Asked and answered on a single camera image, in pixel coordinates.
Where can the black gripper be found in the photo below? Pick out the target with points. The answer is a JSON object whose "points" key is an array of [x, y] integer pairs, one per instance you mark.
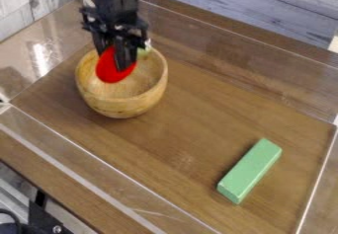
{"points": [[119, 26]]}

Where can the red toy strawberry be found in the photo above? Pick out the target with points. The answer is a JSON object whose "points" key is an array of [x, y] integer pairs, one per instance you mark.
{"points": [[106, 67]]}

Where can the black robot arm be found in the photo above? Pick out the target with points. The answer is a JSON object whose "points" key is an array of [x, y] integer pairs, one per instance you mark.
{"points": [[119, 4]]}

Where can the wooden bowl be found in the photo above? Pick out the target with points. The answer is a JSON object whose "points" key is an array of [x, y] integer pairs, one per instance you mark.
{"points": [[134, 95]]}

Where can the clear acrylic tray walls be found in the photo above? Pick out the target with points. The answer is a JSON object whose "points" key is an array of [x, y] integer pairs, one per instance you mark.
{"points": [[140, 175]]}

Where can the green rectangular block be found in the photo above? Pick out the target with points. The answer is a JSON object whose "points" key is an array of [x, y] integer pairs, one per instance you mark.
{"points": [[249, 170]]}

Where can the black clamp under table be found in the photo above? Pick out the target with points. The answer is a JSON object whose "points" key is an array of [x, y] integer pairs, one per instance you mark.
{"points": [[24, 216]]}

